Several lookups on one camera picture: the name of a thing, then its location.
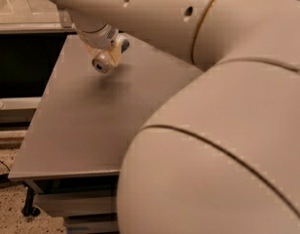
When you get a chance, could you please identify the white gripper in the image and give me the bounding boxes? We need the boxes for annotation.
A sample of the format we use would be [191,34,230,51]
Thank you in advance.
[76,24,129,67]

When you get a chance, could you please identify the silver blue redbull can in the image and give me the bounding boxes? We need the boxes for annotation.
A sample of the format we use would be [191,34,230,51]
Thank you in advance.
[92,47,115,73]

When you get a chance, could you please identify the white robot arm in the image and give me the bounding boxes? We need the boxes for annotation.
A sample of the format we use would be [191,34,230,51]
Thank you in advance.
[50,0,300,234]

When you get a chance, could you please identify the grey drawer cabinet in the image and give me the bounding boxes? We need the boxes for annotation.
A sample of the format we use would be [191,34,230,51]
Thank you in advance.
[8,32,205,234]

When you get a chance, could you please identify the upper grey drawer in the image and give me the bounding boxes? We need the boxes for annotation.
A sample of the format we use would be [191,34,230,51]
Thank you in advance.
[35,194,117,217]

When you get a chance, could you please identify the grey drawer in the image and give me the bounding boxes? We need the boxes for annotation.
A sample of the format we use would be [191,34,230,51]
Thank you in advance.
[63,214,119,234]
[35,194,117,217]

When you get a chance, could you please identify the lower grey drawer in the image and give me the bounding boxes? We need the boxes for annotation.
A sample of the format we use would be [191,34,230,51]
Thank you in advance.
[63,214,119,234]

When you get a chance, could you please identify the black caster leg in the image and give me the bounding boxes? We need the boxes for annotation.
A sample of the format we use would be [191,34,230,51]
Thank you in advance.
[21,184,41,216]

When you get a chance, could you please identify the metal railing frame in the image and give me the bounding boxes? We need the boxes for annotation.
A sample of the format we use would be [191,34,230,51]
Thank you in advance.
[0,11,74,34]

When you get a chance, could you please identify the black floor cable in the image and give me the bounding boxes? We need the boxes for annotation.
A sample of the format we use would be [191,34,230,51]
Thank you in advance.
[0,153,12,174]

